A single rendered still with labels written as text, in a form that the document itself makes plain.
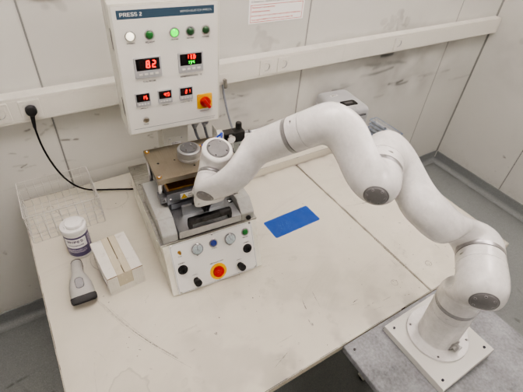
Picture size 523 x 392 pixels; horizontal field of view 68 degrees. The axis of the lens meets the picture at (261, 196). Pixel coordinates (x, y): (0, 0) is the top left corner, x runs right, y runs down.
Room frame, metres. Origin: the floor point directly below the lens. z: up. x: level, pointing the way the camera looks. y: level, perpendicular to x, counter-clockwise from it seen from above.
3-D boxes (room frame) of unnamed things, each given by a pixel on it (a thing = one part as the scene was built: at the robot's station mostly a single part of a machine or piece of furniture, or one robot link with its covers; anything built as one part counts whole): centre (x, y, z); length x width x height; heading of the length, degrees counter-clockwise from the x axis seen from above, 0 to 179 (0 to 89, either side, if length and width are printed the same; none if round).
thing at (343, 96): (1.93, -0.39, 0.88); 0.25 x 0.20 x 0.17; 29
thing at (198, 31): (1.23, 0.35, 1.25); 0.33 x 0.16 x 0.64; 121
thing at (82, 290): (0.76, 0.59, 0.79); 0.20 x 0.08 x 0.08; 35
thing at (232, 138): (1.30, 0.13, 1.05); 0.15 x 0.05 x 0.15; 121
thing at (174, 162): (1.11, 0.26, 1.08); 0.31 x 0.24 x 0.13; 121
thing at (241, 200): (1.08, 0.10, 0.96); 0.26 x 0.05 x 0.07; 31
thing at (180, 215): (1.03, 0.23, 0.97); 0.30 x 0.22 x 0.08; 31
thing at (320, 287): (1.15, -0.03, 0.37); 1.70 x 1.16 x 0.75; 125
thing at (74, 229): (0.91, 0.65, 0.82); 0.09 x 0.09 x 0.15
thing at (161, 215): (0.94, 0.34, 0.96); 0.25 x 0.05 x 0.07; 31
